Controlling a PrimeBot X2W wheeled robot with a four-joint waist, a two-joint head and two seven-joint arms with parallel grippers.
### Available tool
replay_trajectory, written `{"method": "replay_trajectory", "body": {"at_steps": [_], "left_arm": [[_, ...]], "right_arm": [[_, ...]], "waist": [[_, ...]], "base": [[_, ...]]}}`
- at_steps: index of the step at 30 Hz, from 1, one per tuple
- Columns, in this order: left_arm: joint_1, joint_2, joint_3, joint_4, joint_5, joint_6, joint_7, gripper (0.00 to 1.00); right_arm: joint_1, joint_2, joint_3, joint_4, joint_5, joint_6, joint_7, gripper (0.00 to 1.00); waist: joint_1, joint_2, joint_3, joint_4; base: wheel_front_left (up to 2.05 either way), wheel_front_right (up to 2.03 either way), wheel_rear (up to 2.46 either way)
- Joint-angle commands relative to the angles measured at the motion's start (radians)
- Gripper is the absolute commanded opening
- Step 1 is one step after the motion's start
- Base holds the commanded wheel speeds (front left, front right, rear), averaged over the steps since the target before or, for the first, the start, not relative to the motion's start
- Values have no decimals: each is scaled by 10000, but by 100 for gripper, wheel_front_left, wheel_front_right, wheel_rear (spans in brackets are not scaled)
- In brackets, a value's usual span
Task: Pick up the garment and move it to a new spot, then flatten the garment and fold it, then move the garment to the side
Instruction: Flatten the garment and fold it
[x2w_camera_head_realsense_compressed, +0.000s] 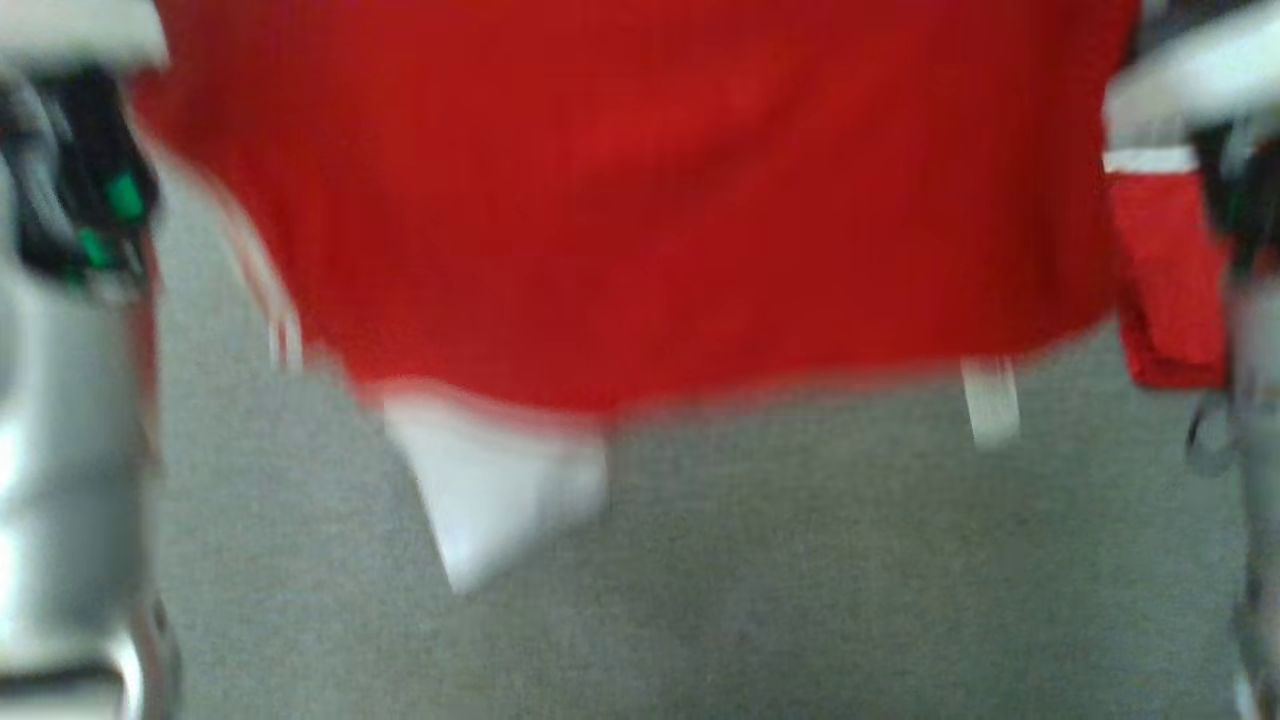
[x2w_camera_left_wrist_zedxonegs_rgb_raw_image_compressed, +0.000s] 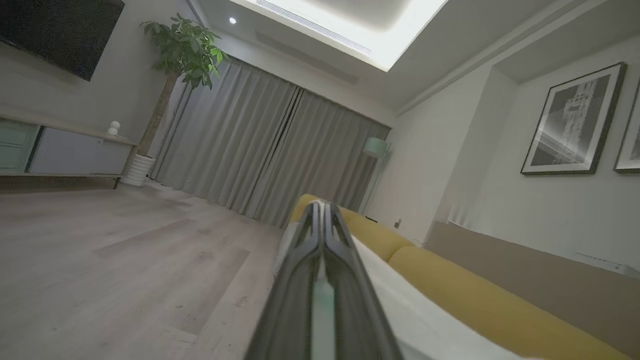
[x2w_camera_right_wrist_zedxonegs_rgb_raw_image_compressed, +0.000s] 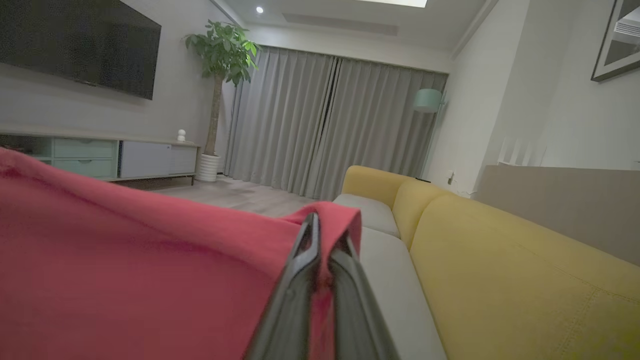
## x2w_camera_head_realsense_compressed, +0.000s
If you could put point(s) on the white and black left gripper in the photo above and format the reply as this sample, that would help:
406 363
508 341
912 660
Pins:
90 170

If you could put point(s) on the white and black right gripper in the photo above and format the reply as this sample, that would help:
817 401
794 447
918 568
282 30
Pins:
1225 90

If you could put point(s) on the red shorts with white stripe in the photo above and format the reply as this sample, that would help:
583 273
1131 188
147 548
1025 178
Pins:
1165 270

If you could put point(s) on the red cloth with white trim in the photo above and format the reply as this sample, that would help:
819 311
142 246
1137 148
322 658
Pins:
650 200

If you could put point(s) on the grey and white left arm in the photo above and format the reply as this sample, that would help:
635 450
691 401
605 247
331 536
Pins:
65 450

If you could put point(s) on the grey and white right arm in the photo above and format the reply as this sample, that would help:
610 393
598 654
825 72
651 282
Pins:
1262 450

